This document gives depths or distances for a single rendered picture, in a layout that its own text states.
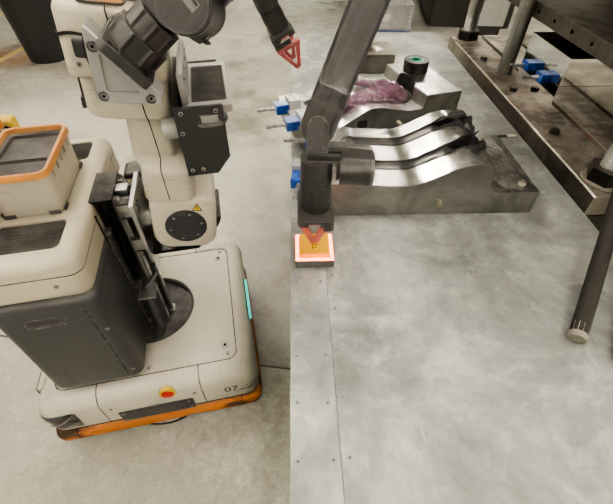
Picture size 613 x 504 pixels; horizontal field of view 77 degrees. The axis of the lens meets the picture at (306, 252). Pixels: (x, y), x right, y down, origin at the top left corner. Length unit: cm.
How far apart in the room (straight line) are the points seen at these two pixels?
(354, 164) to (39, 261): 67
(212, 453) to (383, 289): 93
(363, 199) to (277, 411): 89
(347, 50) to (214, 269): 108
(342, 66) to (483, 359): 53
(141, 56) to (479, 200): 74
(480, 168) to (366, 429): 59
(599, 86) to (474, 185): 80
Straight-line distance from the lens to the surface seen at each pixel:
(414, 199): 93
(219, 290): 147
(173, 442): 154
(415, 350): 71
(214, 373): 129
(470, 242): 93
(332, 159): 67
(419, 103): 129
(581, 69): 160
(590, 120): 165
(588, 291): 87
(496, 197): 100
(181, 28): 66
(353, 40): 65
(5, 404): 187
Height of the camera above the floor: 139
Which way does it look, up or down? 45 degrees down
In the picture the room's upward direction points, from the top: straight up
